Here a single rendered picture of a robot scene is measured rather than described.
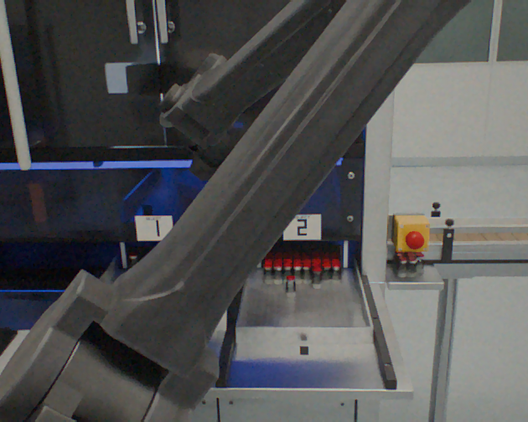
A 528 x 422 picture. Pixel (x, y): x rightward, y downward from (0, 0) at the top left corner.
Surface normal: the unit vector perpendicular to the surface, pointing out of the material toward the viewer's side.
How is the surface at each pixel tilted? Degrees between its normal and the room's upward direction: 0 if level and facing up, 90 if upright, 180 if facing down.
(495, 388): 0
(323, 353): 0
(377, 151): 90
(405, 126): 90
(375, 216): 90
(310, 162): 85
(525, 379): 0
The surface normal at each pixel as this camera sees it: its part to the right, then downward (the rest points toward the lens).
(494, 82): -0.05, 0.32
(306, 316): -0.03, -0.95
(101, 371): 0.60, -0.41
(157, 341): 0.24, 0.22
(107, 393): 0.54, -0.24
